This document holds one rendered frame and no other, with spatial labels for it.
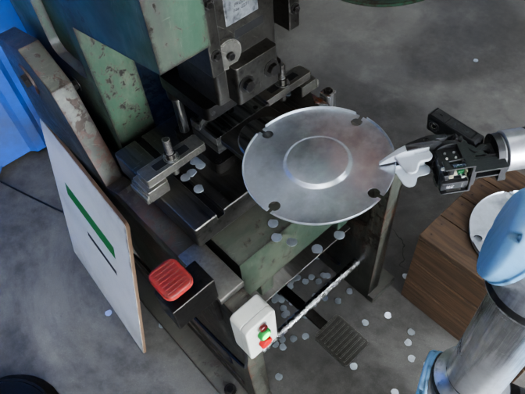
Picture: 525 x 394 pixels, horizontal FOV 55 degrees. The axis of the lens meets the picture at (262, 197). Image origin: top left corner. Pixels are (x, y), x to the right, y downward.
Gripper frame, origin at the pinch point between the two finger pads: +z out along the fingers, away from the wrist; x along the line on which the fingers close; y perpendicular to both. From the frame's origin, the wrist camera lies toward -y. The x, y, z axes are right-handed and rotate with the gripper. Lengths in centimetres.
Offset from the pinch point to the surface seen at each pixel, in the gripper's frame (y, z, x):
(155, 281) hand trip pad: 17.9, 43.3, 0.7
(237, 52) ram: -11.8, 23.4, -20.8
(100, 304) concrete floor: -19, 88, 73
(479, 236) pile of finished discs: -9, -29, 48
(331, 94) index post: -20.7, 6.6, 0.5
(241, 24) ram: -14.3, 21.8, -24.3
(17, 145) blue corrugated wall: -91, 127, 62
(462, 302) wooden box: 3, -23, 62
